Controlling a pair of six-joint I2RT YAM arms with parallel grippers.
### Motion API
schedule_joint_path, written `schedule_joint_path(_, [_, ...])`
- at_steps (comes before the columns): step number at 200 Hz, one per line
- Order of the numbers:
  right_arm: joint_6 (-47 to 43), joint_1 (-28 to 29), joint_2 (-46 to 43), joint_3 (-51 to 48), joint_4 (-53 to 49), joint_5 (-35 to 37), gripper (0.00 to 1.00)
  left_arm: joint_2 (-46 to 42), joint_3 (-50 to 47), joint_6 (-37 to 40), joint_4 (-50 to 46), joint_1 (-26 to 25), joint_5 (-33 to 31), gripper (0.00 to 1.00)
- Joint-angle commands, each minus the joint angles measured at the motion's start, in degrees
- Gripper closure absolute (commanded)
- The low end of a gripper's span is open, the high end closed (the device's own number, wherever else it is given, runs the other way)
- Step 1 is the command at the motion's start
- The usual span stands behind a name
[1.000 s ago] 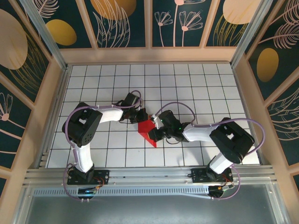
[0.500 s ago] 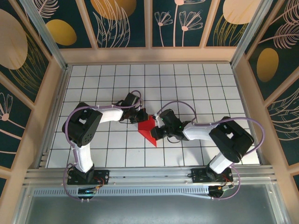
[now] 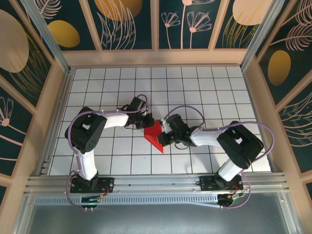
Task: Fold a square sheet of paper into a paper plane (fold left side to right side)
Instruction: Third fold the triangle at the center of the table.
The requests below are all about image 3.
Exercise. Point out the red paper sheet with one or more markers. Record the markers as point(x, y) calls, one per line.
point(152, 132)

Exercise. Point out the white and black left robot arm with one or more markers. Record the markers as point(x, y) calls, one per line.
point(85, 131)

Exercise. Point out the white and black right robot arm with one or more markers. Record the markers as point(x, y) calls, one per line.
point(241, 143)

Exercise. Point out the grey metal sheet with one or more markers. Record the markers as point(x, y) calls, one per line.
point(156, 219)

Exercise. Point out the small circuit board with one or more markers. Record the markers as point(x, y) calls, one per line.
point(91, 200)
point(228, 198)

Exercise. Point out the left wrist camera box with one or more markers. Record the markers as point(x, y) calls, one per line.
point(136, 104)

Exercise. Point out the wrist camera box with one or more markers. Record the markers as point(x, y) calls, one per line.
point(176, 123)
point(136, 104)

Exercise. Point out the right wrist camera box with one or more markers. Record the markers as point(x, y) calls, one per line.
point(176, 123)

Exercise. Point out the long aluminium base rail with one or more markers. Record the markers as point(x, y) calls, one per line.
point(158, 182)

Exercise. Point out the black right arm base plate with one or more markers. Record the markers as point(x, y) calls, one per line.
point(207, 182)

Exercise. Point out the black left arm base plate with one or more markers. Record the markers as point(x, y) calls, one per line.
point(108, 181)

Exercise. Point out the aluminium side rail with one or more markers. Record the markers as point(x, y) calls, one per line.
point(58, 122)

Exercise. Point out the aluminium corner post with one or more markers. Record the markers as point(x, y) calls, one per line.
point(47, 36)
point(263, 36)

